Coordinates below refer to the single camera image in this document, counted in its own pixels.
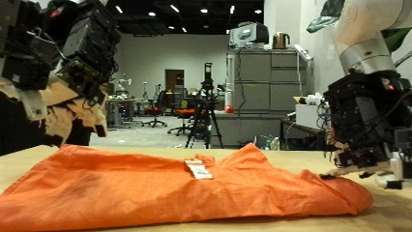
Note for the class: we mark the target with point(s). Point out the brown door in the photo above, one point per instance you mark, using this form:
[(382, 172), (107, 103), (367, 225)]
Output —
[(174, 79)]

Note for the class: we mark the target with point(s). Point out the orange garment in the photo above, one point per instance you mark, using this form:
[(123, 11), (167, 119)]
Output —
[(128, 193)]

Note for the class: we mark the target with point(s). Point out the low grey cabinet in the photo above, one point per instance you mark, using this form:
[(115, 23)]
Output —
[(244, 129)]

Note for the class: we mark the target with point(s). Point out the grey boxy device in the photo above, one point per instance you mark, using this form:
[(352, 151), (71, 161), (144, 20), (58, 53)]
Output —
[(248, 34)]

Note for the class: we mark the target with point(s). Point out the orange office chair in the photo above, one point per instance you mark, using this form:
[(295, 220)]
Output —
[(154, 110), (184, 112)]

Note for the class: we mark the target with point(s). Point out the green bottle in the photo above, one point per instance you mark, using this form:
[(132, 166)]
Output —
[(275, 144)]

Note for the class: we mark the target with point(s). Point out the red ball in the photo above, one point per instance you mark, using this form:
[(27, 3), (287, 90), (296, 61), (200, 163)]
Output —
[(230, 109)]

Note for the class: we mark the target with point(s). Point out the white power strip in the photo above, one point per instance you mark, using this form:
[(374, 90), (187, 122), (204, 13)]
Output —
[(303, 52)]

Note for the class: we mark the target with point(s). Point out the ceiling light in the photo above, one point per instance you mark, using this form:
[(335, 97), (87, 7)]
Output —
[(232, 9), (119, 9), (204, 11), (175, 8), (152, 14)]

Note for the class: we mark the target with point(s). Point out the white plastic bag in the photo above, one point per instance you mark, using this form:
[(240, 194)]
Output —
[(315, 99)]

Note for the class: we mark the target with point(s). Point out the white storage box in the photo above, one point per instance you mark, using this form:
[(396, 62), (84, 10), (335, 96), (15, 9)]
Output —
[(307, 116)]

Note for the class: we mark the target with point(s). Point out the tall grey filing cabinet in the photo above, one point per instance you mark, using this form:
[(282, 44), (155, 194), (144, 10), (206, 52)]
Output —
[(258, 80)]

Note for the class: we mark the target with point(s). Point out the black camera tripod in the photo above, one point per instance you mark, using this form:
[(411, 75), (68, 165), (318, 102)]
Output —
[(207, 109)]

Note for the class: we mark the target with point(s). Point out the copper kettle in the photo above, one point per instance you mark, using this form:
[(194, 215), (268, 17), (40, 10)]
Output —
[(280, 41)]

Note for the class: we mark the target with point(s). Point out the dark side table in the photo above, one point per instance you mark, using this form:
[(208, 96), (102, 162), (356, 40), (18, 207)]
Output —
[(300, 127)]

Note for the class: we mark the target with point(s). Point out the wooden office desk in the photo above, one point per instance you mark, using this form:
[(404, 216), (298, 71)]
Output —
[(122, 101)]

